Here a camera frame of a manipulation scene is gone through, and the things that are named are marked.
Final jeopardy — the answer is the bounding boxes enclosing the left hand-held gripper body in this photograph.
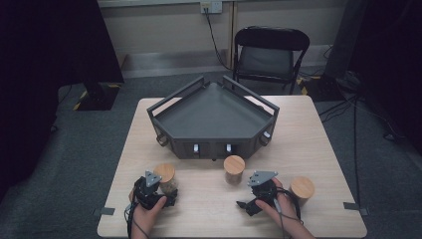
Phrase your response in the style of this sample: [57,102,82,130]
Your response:
[133,169,168,211]

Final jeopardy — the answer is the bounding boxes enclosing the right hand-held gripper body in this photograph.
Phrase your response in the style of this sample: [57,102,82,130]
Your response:
[247,170,279,207]

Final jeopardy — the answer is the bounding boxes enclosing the glass jar with bamboo lid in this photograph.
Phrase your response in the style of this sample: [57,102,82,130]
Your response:
[223,154,247,186]
[153,162,179,197]
[289,175,316,207]

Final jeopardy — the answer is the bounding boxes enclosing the dark grey corner shelf rack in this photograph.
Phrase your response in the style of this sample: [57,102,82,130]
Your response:
[146,75,281,161]

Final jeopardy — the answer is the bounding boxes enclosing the person's left hand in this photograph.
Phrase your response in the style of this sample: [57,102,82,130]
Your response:
[128,188,168,231]

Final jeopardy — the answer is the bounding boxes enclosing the person's right hand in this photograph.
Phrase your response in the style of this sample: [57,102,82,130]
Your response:
[255,177,305,232]

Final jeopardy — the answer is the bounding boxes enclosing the grey tape strip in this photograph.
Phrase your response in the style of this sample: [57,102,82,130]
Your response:
[342,201,370,217]
[93,206,116,217]

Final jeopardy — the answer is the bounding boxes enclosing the black stand base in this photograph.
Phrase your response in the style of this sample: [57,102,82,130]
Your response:
[73,82,121,112]
[300,75,346,103]

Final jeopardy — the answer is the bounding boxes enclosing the black folding chair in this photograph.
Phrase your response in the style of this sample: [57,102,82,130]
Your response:
[232,26,312,96]

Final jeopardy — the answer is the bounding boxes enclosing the black curtain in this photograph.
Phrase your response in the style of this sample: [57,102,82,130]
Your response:
[0,0,124,202]
[347,0,422,155]

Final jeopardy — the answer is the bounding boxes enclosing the grey curtain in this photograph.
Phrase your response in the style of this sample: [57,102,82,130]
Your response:
[322,0,359,81]

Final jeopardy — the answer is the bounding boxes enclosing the right hand-held gripper cable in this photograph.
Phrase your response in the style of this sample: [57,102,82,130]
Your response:
[273,187,304,239]

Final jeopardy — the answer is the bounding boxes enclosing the hand-held gripper cable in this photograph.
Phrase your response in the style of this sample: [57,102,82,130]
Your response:
[273,187,304,239]
[123,201,151,239]

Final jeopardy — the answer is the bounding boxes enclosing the left hand-held gripper cable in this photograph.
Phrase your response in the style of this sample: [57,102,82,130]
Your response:
[123,201,151,239]

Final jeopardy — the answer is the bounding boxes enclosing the black floor cables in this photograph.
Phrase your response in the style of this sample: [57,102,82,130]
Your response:
[317,44,404,207]

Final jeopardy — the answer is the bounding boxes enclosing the black power cable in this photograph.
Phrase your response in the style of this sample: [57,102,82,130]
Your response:
[203,7,234,72]

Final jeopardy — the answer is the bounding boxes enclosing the beige wall conduit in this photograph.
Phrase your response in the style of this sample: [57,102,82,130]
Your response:
[228,0,239,69]

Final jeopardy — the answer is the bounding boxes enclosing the white wall socket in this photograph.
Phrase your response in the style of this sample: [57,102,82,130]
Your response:
[199,0,223,15]

